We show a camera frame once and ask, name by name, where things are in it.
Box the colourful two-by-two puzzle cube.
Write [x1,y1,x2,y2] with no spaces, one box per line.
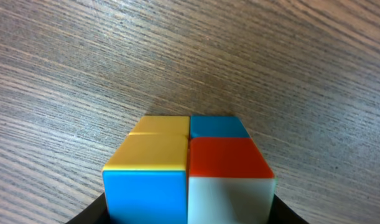
[102,115,276,223]

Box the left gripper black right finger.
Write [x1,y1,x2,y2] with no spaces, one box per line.
[272,195,308,224]

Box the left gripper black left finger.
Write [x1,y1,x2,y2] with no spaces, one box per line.
[66,193,109,224]

